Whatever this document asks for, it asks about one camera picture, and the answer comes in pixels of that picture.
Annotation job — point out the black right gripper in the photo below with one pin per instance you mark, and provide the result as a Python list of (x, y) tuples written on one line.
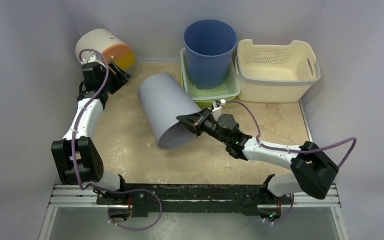
[(199, 122)]

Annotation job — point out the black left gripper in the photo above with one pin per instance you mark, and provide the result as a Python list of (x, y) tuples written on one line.
[(121, 78)]

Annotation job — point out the grey plastic bucket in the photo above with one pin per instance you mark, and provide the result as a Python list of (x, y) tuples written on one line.
[(163, 99)]

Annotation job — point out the blue plastic bucket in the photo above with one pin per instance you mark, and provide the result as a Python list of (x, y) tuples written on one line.
[(209, 47)]

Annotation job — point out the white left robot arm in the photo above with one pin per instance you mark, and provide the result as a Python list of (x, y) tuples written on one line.
[(75, 156)]

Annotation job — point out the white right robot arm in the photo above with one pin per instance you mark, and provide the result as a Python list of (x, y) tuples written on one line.
[(312, 171)]

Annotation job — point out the round drawer box orange yellow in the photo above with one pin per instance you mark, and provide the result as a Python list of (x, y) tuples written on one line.
[(113, 48)]

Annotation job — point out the green and white tray basket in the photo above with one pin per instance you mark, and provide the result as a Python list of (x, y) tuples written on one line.
[(228, 90)]

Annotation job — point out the cream perforated basket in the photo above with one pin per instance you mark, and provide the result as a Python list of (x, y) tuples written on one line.
[(275, 73)]

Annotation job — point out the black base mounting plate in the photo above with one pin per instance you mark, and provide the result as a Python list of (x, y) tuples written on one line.
[(248, 200)]

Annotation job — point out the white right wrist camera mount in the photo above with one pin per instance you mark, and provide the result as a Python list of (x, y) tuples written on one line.
[(217, 106)]

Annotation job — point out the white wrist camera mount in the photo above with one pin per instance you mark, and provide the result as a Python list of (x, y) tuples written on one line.
[(217, 106), (93, 58)]

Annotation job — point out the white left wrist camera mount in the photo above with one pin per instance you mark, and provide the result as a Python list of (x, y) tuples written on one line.
[(93, 58)]

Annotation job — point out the aluminium rail frame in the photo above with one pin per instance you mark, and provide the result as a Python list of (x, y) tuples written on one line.
[(69, 196)]

